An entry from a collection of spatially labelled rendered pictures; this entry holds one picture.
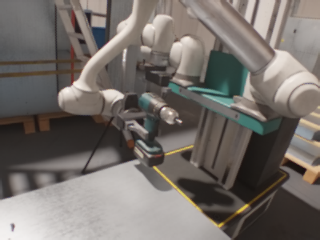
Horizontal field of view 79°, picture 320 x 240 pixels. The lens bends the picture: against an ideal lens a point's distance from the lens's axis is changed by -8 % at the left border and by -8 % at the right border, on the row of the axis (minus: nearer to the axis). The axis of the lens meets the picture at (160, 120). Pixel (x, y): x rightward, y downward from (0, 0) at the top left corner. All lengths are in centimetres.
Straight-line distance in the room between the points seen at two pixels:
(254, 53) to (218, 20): 14
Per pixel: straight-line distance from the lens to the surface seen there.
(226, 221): 121
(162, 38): 93
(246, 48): 68
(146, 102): 66
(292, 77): 70
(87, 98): 83
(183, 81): 119
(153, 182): 79
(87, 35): 173
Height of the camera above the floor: 117
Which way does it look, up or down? 24 degrees down
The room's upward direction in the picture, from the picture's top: 9 degrees clockwise
